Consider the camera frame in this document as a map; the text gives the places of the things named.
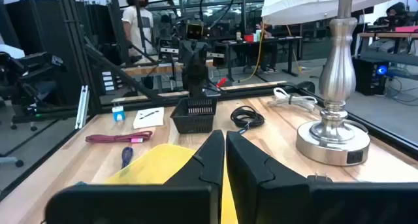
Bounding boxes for black background desk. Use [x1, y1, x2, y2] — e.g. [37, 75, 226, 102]
[225, 36, 303, 83]

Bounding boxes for black computer tower blue light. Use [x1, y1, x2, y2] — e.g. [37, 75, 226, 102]
[351, 56, 389, 96]

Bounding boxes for silver table lamp white shade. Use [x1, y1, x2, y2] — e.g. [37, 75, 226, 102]
[261, 0, 418, 167]

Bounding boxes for grey chair base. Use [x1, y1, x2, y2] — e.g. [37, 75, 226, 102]
[0, 155, 24, 168]

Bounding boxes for yellow translucent plastic bin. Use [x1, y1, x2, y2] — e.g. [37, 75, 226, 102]
[104, 143, 239, 224]

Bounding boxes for purple cable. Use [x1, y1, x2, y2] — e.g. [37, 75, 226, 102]
[121, 146, 134, 169]

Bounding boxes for silver aluminium extrusion bar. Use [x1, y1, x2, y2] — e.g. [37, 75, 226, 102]
[74, 85, 89, 130]

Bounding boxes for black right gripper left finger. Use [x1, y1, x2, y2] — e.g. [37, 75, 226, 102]
[44, 129, 226, 224]

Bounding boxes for black switch box white labels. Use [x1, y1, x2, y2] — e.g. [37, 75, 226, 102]
[100, 69, 117, 93]

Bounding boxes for white product box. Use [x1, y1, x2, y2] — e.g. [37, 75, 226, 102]
[133, 106, 165, 129]

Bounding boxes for person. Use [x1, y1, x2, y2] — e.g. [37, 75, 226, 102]
[372, 1, 412, 54]
[256, 21, 278, 74]
[122, 0, 154, 63]

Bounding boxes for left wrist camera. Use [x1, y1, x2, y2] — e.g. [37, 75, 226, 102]
[185, 21, 204, 40]

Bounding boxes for black coiled cable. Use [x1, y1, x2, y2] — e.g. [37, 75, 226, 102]
[230, 105, 265, 135]

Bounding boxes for yellow hanging cable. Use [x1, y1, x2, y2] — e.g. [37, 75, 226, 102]
[240, 23, 265, 83]

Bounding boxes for black mesh basket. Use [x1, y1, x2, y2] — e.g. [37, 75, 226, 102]
[169, 96, 218, 135]

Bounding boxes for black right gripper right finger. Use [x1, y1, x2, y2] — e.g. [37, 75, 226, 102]
[225, 131, 418, 224]

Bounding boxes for wooden background table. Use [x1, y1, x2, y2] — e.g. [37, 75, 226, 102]
[359, 32, 418, 55]

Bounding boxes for wooden background workbench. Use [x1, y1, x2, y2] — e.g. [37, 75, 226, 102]
[122, 59, 216, 78]

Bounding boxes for small blue white box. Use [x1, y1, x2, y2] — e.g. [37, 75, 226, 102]
[112, 105, 126, 122]

